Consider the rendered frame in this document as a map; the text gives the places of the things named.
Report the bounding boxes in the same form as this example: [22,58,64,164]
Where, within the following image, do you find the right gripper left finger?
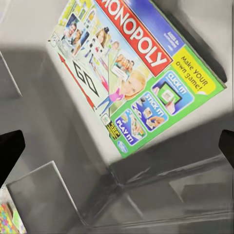
[0,130,25,188]

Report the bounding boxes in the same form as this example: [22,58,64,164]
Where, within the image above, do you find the jigsaw puzzle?
[0,203,19,234]

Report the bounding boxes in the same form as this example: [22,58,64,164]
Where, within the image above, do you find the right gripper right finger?
[218,129,234,169]

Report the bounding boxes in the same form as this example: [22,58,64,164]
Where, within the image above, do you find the board game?
[13,207,27,234]
[48,0,228,158]

